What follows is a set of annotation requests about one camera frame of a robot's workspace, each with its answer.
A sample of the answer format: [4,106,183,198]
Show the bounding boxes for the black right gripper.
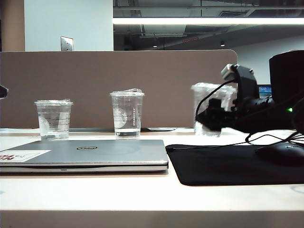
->
[196,96,288,134]

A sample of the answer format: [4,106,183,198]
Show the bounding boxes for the clear cup with white label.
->
[191,82,238,138]

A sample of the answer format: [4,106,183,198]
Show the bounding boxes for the tall clear Starbucks cup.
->
[109,88,145,140]

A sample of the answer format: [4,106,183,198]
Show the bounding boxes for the grey Dell laptop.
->
[0,139,169,174]

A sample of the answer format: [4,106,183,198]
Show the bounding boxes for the short clear cup black lines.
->
[34,99,74,141]

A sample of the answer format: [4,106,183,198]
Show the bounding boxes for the black mouse pad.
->
[165,144,304,187]

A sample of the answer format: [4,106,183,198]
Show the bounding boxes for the monitor with blue picture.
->
[258,85,272,99]

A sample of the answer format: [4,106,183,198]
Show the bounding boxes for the black computer mouse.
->
[255,142,304,167]

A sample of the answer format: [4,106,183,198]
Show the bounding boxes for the wide brown desk divider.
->
[0,49,238,130]

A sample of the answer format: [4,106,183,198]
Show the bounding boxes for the long linear ceiling light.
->
[113,17,304,25]

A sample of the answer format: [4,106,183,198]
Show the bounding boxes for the pale blue paper sheet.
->
[0,127,38,133]

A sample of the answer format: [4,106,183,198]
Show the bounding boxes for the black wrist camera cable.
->
[194,79,236,122]

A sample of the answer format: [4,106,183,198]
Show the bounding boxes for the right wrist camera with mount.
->
[220,63,258,112]

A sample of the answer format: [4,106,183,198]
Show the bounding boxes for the black mouse cable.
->
[173,134,296,150]

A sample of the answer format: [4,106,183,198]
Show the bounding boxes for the metal wall plate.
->
[60,36,74,51]

